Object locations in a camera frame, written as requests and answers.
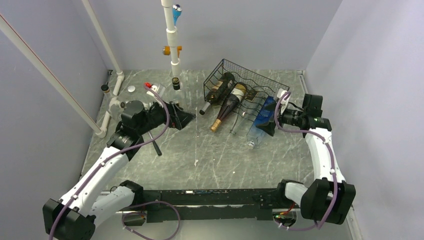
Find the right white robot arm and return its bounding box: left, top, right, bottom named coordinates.
left=258, top=90, right=356, bottom=229

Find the clear slim empty bottle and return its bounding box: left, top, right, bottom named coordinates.
left=229, top=86, right=266, bottom=136

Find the aluminium frame rail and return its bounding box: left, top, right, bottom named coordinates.
left=52, top=71, right=365, bottom=240

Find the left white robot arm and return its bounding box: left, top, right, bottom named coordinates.
left=42, top=100, right=196, bottom=240

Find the clear square bottle black cap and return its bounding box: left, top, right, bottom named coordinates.
left=171, top=76, right=187, bottom=110

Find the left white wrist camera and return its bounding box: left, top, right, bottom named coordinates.
left=144, top=82, right=157, bottom=97

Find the orange pipe clamp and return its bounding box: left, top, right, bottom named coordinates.
left=162, top=45, right=183, bottom=57

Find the purple cable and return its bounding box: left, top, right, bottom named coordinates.
left=273, top=92, right=339, bottom=232
left=48, top=84, right=181, bottom=240

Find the clear bottle dark label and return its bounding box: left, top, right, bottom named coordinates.
left=152, top=83, right=166, bottom=98

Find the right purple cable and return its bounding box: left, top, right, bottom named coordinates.
left=273, top=92, right=339, bottom=232

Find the black handled metal tool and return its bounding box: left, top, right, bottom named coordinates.
left=147, top=131, right=163, bottom=157

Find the dark green wine bottle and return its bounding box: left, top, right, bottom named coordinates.
left=199, top=72, right=235, bottom=115

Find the dark gold-foil wine bottle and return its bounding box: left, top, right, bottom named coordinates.
left=210, top=82, right=248, bottom=132

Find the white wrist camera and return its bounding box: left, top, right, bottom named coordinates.
left=144, top=82, right=157, bottom=97
left=274, top=88, right=292, bottom=108

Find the black wire wine rack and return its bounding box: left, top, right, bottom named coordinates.
left=203, top=58, right=290, bottom=122

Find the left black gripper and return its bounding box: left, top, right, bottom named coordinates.
left=137, top=95, right=196, bottom=136

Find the clear bottle silver cap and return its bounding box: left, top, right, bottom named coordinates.
left=127, top=85, right=136, bottom=93

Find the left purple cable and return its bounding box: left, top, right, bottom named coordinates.
left=48, top=84, right=181, bottom=240

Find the white PVC pipe frame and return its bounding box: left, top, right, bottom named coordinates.
left=0, top=0, right=181, bottom=138

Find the blue square glass bottle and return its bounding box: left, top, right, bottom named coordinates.
left=246, top=96, right=275, bottom=149

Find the blue pipe clip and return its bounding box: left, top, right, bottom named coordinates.
left=172, top=4, right=183, bottom=26

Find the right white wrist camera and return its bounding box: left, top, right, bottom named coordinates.
left=274, top=88, right=292, bottom=108

